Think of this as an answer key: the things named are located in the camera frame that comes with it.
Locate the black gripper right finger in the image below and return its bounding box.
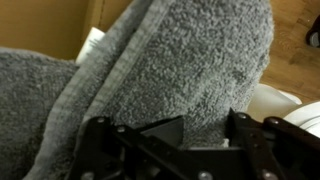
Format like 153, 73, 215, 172
227, 108, 320, 180

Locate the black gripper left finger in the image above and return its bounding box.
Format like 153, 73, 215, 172
65, 114, 189, 180

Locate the grey terry cloth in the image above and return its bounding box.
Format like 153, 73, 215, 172
0, 0, 276, 180

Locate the dark caster wheel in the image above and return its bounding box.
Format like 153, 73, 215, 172
305, 14, 320, 48

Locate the tan leather armchair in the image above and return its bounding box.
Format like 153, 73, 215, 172
0, 0, 134, 62

